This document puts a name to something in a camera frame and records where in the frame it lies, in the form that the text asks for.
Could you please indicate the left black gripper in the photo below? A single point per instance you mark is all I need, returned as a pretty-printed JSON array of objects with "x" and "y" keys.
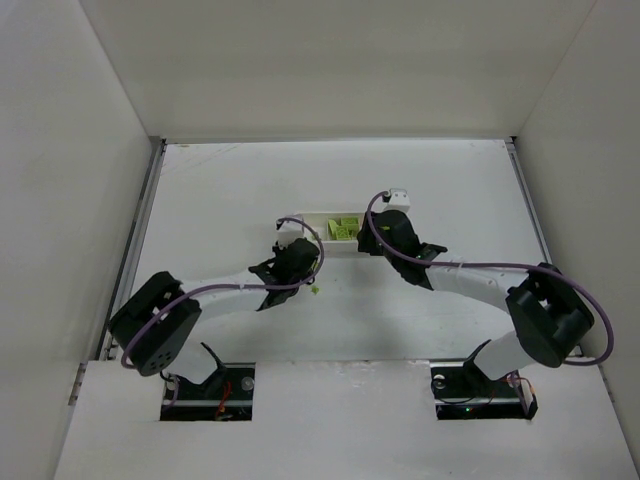
[{"x": 302, "y": 250}]

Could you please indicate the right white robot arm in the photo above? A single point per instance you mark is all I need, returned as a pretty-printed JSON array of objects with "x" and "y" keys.
[{"x": 549, "y": 318}]

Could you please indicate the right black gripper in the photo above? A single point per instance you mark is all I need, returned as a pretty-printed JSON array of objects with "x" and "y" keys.
[{"x": 382, "y": 230}]

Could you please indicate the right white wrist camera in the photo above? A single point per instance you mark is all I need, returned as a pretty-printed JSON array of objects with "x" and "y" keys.
[{"x": 396, "y": 199}]

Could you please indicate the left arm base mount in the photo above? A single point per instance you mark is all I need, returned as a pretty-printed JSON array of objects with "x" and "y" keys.
[{"x": 220, "y": 390}]

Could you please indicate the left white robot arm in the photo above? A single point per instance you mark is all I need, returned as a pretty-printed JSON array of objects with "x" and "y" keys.
[{"x": 154, "y": 326}]

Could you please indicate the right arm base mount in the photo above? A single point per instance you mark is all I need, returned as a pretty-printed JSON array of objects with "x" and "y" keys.
[{"x": 462, "y": 392}]

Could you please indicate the green 2x2 lego brick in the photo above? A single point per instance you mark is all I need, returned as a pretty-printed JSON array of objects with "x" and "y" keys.
[{"x": 350, "y": 221}]

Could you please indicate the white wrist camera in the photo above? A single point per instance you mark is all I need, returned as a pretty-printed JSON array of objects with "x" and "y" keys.
[
  {"x": 396, "y": 199},
  {"x": 288, "y": 229}
]

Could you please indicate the white divided container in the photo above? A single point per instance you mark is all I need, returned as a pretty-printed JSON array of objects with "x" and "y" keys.
[{"x": 318, "y": 222}]

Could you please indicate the green slope lego brick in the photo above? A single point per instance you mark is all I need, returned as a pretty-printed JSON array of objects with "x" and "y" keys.
[{"x": 332, "y": 228}]

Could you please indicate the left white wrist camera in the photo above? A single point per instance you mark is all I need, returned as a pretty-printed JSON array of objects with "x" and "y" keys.
[{"x": 288, "y": 229}]

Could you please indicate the green 2x2 lego plate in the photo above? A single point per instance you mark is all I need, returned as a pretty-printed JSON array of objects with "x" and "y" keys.
[{"x": 341, "y": 233}]

